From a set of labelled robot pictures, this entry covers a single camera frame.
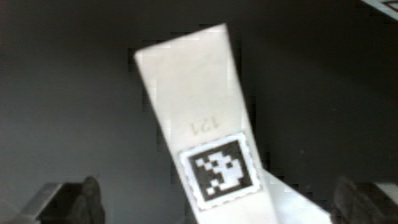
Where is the white marker base sheet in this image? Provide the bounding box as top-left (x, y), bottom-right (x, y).
top-left (361, 0), bottom-right (398, 21)

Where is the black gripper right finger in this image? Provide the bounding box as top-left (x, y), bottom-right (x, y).
top-left (331, 177), bottom-right (398, 224)

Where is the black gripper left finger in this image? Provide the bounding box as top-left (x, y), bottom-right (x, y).
top-left (11, 176), bottom-right (105, 224)

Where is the white desk tabletop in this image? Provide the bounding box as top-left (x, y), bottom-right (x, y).
top-left (136, 25), bottom-right (333, 224)

